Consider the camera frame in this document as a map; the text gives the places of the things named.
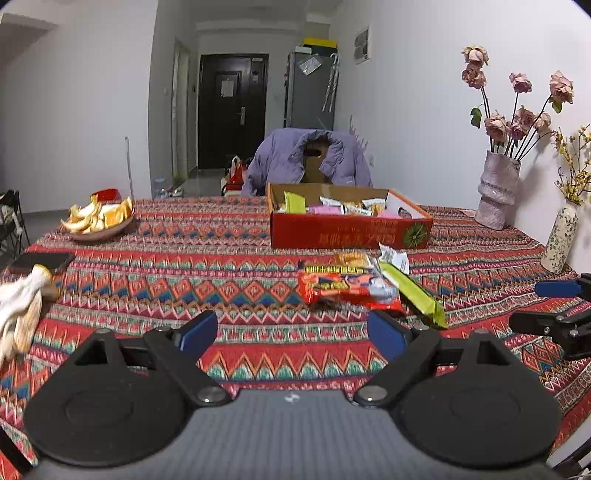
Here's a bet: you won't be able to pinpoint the patterned red tablecloth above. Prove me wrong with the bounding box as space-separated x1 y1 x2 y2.
0 196 591 480

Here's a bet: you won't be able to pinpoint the white mop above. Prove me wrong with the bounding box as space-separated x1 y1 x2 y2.
124 136 135 199

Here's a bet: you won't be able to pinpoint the yellow flower sprigs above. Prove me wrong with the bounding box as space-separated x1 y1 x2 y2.
551 124 591 206

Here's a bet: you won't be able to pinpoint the red snack packet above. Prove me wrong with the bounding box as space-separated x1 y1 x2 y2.
298 261 406 315

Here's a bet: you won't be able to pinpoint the floral white vase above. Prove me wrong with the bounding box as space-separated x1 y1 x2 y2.
540 203 579 276

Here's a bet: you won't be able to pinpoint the plate of orange peels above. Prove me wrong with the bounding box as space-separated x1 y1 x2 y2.
61 196 136 242

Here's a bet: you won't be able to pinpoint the white work glove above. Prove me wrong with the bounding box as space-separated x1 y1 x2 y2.
0 265 59 366

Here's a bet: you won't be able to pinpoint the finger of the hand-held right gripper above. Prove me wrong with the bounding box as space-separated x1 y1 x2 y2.
534 273 591 298
509 308 591 361

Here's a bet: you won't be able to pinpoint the black folding stand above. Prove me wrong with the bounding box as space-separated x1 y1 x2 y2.
0 189 31 259

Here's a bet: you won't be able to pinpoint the dried pink roses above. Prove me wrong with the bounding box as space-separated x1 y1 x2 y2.
462 45 576 160

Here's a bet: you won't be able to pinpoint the orange cardboard box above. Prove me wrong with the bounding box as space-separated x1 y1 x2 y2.
267 183 434 250

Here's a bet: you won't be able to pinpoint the purple puffer jacket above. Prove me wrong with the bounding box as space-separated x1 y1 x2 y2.
241 128 373 197

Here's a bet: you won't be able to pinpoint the black phone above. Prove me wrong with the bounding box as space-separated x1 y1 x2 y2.
7 251 77 278

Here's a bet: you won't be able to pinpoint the wall poster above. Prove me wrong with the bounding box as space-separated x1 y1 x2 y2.
353 25 372 64

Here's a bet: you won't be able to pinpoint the pink textured vase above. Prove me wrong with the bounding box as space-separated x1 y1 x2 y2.
475 151 522 231

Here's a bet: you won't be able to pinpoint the long green snack packet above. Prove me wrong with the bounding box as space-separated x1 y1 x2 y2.
379 262 449 330

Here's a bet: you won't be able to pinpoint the red plastic bag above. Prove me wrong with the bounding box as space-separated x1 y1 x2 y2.
225 156 251 190

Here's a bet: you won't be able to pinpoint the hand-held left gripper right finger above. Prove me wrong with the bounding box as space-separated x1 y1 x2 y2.
353 310 515 408

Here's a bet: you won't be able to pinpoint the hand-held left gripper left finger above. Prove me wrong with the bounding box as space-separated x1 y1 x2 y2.
76 310 232 408

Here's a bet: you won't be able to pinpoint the wooden chair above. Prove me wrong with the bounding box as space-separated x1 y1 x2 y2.
302 141 334 184

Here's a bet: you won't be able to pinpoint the dark brown door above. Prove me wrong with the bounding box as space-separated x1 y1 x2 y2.
198 54 269 169

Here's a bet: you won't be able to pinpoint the folded white umbrella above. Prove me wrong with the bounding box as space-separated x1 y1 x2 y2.
322 53 341 113

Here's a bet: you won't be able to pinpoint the short green snack packet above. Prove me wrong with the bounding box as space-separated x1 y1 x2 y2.
283 191 307 215

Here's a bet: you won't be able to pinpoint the grey refrigerator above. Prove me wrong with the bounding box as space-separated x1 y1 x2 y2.
284 51 338 131

